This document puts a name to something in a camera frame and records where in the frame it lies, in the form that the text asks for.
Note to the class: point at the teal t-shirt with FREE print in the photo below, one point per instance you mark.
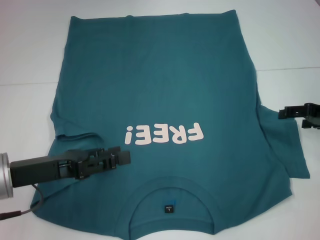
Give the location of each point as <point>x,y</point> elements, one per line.
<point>160,75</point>

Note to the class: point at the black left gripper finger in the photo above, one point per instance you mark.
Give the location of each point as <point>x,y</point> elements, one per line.
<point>123,158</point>

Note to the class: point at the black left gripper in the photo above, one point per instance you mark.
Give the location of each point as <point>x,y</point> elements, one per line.
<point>32,170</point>

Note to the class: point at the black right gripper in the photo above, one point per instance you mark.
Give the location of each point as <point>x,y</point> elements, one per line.
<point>315,112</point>

